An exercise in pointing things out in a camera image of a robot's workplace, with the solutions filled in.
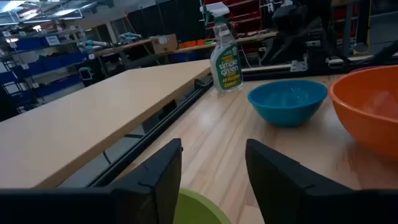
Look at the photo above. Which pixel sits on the cardboard box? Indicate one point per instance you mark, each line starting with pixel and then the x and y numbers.
pixel 164 43

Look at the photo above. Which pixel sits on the orange plastic bowl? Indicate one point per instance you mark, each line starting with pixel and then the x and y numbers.
pixel 363 124

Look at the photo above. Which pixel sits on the light wooden desk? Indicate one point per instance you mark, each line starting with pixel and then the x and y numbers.
pixel 93 118

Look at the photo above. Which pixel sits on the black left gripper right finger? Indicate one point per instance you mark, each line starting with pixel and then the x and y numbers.
pixel 286 193

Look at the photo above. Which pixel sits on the long wooden workbench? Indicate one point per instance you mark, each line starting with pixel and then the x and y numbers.
pixel 130 46

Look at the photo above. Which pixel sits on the orange storage bins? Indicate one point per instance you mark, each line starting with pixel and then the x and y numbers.
pixel 194 43

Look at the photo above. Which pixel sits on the red storage shelf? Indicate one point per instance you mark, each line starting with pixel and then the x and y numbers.
pixel 242 15

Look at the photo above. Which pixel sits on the blue bin storage shelf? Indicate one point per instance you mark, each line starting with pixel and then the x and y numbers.
pixel 46 62

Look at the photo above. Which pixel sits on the nested rainbow bowls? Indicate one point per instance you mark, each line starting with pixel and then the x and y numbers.
pixel 360 68

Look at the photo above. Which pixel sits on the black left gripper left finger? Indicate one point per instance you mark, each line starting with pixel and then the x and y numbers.
pixel 146 193

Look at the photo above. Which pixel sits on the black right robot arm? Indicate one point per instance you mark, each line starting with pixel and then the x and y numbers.
pixel 292 34

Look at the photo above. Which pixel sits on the Simple Green spray bottle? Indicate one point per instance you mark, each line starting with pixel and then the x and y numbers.
pixel 226 67

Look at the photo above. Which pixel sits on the blue plastic bowl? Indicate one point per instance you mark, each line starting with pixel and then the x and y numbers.
pixel 286 105

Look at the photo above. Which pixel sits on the black aluminium table frame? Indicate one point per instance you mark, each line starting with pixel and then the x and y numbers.
pixel 149 137

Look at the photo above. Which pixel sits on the green plastic bowl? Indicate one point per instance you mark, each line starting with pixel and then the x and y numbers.
pixel 199 211

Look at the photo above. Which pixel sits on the white metal corner bracket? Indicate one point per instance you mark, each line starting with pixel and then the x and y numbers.
pixel 299 65

